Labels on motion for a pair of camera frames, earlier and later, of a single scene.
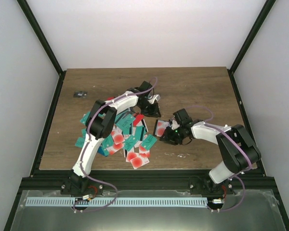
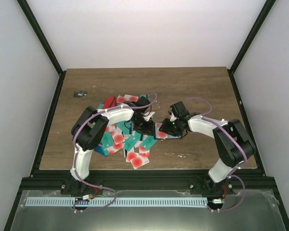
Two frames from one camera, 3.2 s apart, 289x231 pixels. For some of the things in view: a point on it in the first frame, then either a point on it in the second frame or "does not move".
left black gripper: x=151 y=112 -> x=146 y=130
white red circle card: x=139 y=161 does not move
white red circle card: x=161 y=125 does not move
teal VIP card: x=149 y=142 does not move
